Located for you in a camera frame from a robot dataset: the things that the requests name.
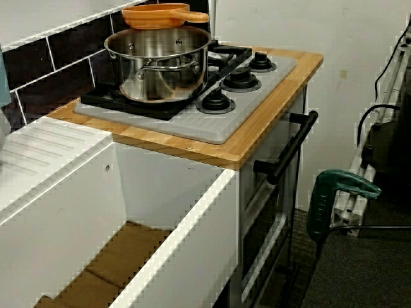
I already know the black object on floor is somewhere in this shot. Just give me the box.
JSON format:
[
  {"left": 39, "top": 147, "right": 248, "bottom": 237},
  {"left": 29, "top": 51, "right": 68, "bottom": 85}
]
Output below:
[{"left": 361, "top": 80, "right": 411, "bottom": 193}]

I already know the grey stove top panel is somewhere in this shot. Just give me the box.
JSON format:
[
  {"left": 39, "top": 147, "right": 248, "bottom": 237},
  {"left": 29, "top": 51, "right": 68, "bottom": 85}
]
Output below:
[{"left": 73, "top": 53, "right": 297, "bottom": 145}]

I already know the oven door with window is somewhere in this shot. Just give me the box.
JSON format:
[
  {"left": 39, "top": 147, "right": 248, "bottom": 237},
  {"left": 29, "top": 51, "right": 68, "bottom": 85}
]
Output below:
[{"left": 239, "top": 112, "right": 304, "bottom": 304}]

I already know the white sink basin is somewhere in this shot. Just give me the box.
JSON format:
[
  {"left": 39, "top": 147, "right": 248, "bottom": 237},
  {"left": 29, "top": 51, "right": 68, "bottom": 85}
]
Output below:
[{"left": 0, "top": 115, "right": 240, "bottom": 308}]

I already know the black cable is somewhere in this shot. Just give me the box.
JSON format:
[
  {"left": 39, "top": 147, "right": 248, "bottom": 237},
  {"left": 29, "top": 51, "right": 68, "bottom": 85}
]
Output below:
[
  {"left": 358, "top": 104, "right": 402, "bottom": 151},
  {"left": 374, "top": 22, "right": 411, "bottom": 99}
]

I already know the black burner grate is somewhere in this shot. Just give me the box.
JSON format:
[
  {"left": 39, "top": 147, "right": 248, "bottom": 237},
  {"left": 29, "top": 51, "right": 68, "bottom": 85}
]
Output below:
[
  {"left": 80, "top": 85, "right": 209, "bottom": 122},
  {"left": 205, "top": 40, "right": 254, "bottom": 86}
]

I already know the green clamp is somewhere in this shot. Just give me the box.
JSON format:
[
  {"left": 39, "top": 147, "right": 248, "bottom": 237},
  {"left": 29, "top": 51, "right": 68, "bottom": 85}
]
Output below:
[{"left": 306, "top": 169, "right": 383, "bottom": 240}]

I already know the black stove knob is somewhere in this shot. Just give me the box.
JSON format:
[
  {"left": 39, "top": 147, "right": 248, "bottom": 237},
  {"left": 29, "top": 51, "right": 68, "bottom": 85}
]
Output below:
[
  {"left": 247, "top": 51, "right": 277, "bottom": 73},
  {"left": 196, "top": 88, "right": 236, "bottom": 115},
  {"left": 220, "top": 66, "right": 263, "bottom": 93}
]

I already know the dark tile backsplash panel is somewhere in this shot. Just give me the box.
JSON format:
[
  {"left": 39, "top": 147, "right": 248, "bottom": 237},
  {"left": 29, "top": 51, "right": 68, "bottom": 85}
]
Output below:
[{"left": 0, "top": 0, "right": 216, "bottom": 134}]

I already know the aluminium frame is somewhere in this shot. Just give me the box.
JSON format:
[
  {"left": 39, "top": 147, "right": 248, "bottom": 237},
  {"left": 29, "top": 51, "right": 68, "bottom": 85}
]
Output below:
[{"left": 333, "top": 44, "right": 411, "bottom": 238}]

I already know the stainless steel pot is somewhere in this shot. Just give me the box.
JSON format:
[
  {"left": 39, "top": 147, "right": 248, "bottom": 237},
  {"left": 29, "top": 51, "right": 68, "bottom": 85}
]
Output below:
[{"left": 103, "top": 25, "right": 213, "bottom": 105}]

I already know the orange toy saucepan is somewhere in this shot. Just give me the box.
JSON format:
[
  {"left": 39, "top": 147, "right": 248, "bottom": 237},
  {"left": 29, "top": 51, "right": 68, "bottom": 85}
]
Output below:
[{"left": 121, "top": 3, "right": 210, "bottom": 30}]

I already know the black oven door handle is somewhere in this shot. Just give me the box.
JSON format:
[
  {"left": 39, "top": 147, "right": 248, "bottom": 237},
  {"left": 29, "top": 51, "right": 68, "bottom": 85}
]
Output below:
[{"left": 253, "top": 110, "right": 319, "bottom": 185}]

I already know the brown cardboard sheet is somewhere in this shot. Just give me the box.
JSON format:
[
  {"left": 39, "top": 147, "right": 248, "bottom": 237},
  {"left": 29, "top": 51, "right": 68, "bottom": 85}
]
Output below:
[{"left": 33, "top": 220, "right": 173, "bottom": 308}]

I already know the white backsplash ledge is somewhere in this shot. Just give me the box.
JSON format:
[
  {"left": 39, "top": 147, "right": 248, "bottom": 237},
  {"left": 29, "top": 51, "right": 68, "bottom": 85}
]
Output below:
[{"left": 0, "top": 0, "right": 150, "bottom": 52}]

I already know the teal box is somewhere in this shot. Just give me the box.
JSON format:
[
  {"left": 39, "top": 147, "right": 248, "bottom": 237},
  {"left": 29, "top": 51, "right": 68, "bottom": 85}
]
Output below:
[{"left": 0, "top": 51, "right": 12, "bottom": 108}]

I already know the wooden countertop with stove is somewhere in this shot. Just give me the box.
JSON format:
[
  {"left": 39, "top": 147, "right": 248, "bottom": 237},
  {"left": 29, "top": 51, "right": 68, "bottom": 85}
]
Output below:
[{"left": 47, "top": 47, "right": 324, "bottom": 171}]

